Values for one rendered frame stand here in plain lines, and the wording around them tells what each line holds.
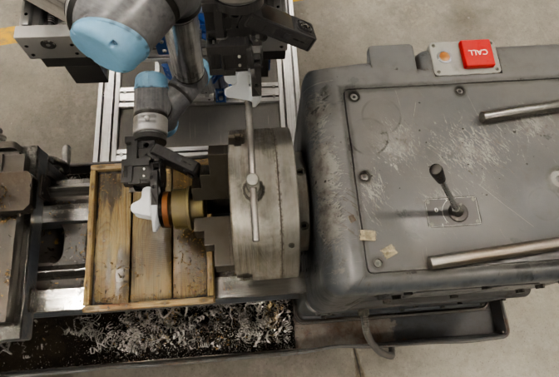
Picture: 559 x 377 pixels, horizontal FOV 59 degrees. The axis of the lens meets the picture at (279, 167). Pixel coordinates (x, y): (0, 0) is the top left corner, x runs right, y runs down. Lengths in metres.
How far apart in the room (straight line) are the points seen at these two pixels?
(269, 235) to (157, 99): 0.42
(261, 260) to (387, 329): 0.73
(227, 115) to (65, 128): 0.78
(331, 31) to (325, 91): 1.63
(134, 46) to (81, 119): 1.62
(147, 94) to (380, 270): 0.62
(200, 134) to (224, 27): 1.36
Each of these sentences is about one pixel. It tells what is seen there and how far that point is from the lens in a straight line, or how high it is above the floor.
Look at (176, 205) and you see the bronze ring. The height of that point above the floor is 1.12.
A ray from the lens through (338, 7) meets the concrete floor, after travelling 2.69.
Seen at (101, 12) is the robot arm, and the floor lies 1.43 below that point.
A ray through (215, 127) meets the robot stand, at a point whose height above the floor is 0.21.
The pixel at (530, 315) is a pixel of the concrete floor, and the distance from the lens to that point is 2.36.
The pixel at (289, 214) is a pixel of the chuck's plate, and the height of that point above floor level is 1.22.
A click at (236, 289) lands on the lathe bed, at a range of 1.24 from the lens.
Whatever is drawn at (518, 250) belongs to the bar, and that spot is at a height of 1.28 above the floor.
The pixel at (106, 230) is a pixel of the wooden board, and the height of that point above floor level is 0.89.
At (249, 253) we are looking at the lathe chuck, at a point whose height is 1.18.
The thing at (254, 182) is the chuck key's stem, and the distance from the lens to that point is 0.81.
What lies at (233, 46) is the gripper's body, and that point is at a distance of 0.73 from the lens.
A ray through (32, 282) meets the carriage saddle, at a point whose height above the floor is 0.89.
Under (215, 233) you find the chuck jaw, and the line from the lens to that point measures 1.01.
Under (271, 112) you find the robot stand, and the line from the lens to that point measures 2.10.
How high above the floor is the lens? 2.09
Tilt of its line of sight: 70 degrees down
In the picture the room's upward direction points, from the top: 5 degrees clockwise
